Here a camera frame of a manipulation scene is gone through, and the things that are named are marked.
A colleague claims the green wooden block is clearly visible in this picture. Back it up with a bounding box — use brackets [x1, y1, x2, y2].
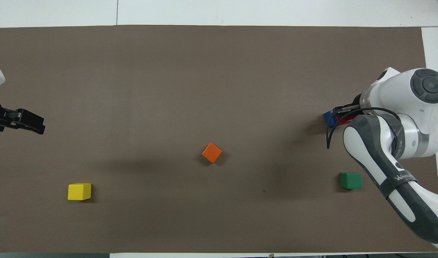
[339, 173, 363, 190]

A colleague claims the brown table mat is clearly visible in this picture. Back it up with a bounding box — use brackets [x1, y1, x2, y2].
[0, 24, 438, 253]

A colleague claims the blue wooden block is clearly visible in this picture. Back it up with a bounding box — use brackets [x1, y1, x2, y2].
[324, 110, 339, 128]

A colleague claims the orange wooden block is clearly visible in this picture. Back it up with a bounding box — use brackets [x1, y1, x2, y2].
[202, 143, 222, 163]

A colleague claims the yellow wooden block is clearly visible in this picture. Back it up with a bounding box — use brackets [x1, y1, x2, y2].
[68, 183, 92, 201]

